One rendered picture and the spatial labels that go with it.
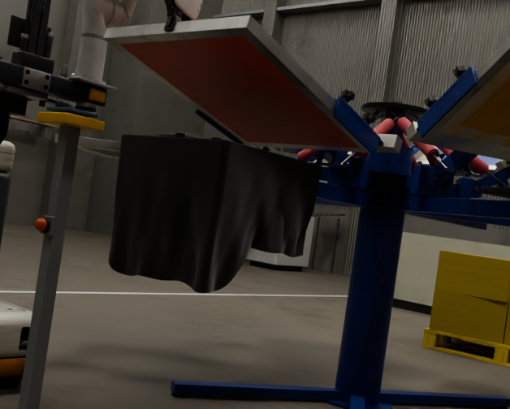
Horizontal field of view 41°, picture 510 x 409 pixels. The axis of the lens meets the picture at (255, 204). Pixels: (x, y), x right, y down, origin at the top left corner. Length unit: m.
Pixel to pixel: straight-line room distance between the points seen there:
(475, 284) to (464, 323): 0.28
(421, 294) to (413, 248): 0.50
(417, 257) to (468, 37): 5.03
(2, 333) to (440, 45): 10.03
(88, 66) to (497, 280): 3.37
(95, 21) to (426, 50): 9.74
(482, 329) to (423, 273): 2.56
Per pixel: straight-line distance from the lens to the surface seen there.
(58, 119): 1.91
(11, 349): 2.70
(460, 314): 5.10
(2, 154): 2.94
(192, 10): 2.10
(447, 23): 11.94
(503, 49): 2.23
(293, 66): 2.02
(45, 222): 1.93
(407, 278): 7.63
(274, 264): 10.50
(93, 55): 2.52
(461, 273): 5.09
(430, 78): 11.78
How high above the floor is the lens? 0.75
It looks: 1 degrees up
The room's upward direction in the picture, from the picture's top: 8 degrees clockwise
